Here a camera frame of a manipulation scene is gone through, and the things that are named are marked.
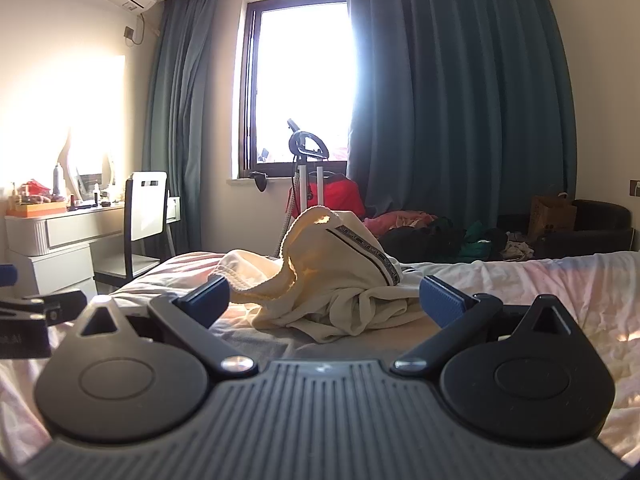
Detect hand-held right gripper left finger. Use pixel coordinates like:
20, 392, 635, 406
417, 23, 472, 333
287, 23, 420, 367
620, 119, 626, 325
75, 276, 258, 378

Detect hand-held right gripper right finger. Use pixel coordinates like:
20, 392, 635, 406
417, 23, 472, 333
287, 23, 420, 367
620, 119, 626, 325
390, 275, 586, 374

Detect cream pants with patterned stripe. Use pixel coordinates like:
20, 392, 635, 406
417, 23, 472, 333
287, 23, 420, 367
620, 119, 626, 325
217, 205, 426, 345

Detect black clothes heap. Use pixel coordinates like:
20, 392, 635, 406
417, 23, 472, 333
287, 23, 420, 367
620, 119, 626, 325
377, 217, 468, 262

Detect green garment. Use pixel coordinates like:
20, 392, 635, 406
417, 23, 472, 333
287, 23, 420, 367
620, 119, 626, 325
459, 220, 495, 261

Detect white dressing table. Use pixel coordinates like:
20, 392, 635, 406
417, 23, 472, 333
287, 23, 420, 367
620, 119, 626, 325
4, 200, 178, 286

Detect orange box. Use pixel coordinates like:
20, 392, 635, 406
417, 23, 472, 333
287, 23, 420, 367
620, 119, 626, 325
14, 200, 69, 217

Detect pink cloth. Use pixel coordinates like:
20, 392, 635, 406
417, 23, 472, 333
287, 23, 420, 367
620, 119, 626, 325
364, 210, 437, 234

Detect white patterned cloth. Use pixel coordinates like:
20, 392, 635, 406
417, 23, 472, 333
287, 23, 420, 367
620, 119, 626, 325
504, 231, 540, 262

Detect bed with pink white quilt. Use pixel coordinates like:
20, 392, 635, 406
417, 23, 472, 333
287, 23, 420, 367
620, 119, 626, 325
0, 250, 640, 461

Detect white backed black chair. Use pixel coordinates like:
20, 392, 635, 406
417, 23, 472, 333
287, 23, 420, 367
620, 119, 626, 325
94, 171, 176, 293

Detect arched mirror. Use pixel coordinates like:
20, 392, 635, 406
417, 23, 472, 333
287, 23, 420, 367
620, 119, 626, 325
57, 125, 118, 193

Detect brown paper bag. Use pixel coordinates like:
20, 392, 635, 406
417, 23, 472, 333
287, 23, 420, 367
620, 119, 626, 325
529, 192, 578, 237

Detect red bag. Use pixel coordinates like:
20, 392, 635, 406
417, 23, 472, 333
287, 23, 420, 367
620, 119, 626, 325
286, 172, 366, 218

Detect black armchair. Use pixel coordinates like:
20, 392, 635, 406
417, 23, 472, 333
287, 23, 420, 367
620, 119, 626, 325
497, 199, 635, 261

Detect garment steamer stand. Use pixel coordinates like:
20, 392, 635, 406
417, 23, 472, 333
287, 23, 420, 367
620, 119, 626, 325
277, 119, 331, 256

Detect narrow blue curtain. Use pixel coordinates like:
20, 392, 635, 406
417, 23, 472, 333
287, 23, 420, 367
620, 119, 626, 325
141, 0, 221, 253

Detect wide blue curtain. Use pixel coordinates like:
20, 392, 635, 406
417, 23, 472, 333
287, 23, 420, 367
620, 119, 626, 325
344, 0, 576, 261

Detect dark framed window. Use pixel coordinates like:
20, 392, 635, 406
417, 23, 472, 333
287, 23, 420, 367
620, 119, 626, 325
239, 0, 358, 178

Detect wall socket with cable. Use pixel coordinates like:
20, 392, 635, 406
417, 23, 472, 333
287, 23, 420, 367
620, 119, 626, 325
123, 12, 147, 46

